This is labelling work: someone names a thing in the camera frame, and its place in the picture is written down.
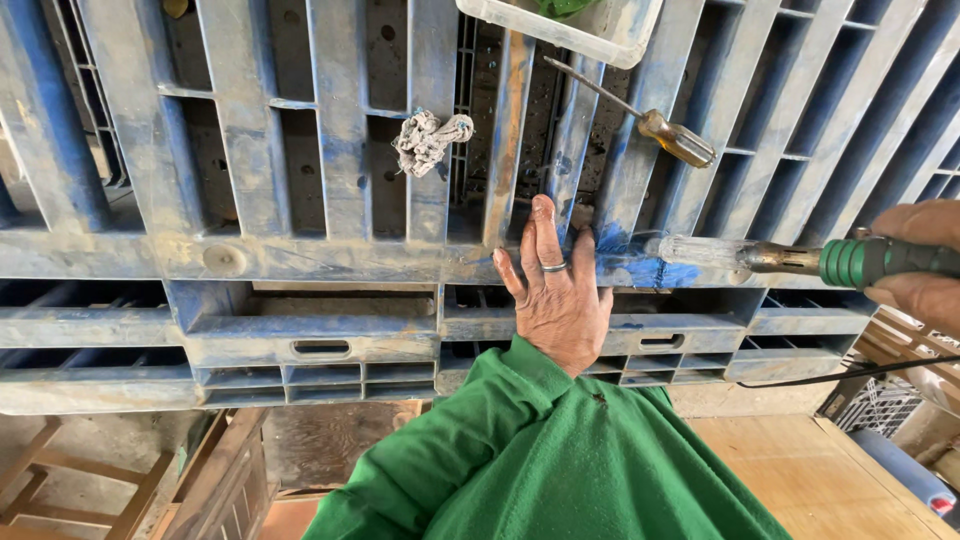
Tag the person's left hand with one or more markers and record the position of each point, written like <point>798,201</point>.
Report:
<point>559,315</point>

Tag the person's right hand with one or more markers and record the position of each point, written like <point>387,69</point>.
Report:
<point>926,300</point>

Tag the wooden slat crate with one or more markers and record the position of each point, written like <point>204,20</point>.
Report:
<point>911,337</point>

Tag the white plastic lattice basket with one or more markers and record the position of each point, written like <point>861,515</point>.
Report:
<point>877,409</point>

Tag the blue cylinder with red cap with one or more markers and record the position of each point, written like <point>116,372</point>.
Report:
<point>904,469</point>

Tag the plywood board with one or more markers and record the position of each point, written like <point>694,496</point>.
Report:
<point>817,480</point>

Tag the crumpled grey rag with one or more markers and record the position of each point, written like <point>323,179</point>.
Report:
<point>426,141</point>

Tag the worn blue plastic pallet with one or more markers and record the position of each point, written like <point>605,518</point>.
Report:
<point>337,150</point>
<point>322,349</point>

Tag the white plastic tray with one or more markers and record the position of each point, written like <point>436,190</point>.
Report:
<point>592,41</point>

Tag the green item in tray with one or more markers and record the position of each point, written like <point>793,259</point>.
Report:
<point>562,7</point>

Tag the wooden frame rack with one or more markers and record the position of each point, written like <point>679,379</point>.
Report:
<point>217,487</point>

